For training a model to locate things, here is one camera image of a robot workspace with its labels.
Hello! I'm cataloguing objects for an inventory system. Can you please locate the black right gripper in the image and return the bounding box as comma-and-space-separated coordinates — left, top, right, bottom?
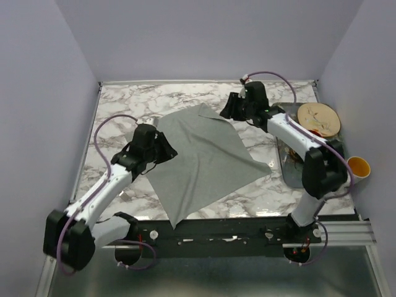
218, 92, 254, 122

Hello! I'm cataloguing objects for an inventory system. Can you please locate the grey cloth napkin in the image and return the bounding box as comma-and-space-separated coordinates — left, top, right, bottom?
147, 103, 271, 227

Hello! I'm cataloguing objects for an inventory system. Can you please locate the silver fork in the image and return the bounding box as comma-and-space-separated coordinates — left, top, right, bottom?
119, 191, 131, 202

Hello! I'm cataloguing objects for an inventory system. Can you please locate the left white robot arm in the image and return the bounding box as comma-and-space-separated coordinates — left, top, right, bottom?
43, 123, 178, 271

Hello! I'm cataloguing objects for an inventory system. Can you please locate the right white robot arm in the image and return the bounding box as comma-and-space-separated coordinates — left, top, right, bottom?
220, 81, 353, 243

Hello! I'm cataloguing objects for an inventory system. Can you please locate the white mug yellow inside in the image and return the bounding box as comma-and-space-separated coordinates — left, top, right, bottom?
346, 156, 371, 186

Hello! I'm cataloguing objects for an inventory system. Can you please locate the floral blue tray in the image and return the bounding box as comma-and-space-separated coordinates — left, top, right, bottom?
270, 101, 349, 189

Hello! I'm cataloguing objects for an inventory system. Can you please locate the beige floral plate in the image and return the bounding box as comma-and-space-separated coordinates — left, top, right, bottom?
297, 103, 341, 138

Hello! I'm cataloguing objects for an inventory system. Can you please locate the black mounting base bar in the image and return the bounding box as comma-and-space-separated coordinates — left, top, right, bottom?
125, 217, 321, 259

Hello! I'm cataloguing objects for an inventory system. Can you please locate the aluminium frame rail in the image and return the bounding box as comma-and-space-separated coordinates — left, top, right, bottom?
323, 221, 377, 246

